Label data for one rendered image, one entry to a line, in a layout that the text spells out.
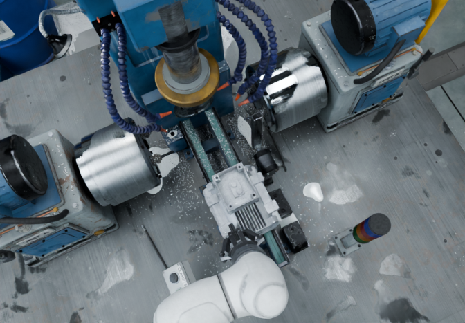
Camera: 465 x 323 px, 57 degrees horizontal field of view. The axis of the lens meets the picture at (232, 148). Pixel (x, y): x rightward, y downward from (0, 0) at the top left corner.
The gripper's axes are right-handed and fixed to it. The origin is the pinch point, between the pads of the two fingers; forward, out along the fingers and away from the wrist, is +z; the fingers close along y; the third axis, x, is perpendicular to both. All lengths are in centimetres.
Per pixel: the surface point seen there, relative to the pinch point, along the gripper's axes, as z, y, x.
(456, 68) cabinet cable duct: 117, -165, 14
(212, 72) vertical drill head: 0.7, -12.4, -44.6
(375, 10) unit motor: -2, -62, -43
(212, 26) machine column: 21, -21, -57
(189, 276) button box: 2.0, 17.5, 7.5
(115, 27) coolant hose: 1, 6, -65
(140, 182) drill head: 15.2, 20.0, -22.1
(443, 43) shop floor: 130, -170, 0
